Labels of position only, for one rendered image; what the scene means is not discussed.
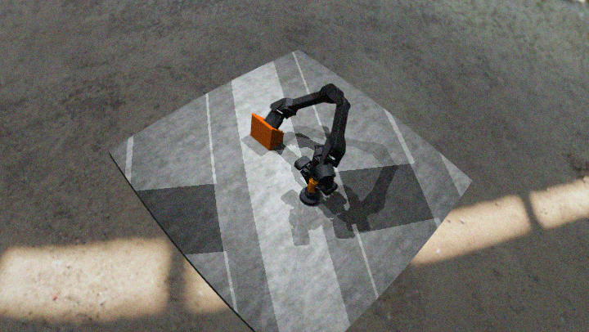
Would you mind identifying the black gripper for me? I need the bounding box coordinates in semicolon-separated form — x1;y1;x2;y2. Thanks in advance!
294;155;337;196

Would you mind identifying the orange knob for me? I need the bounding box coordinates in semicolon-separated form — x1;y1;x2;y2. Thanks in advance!
307;177;318;193

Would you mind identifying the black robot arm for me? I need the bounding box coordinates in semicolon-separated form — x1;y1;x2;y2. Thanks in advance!
263;83;351;186

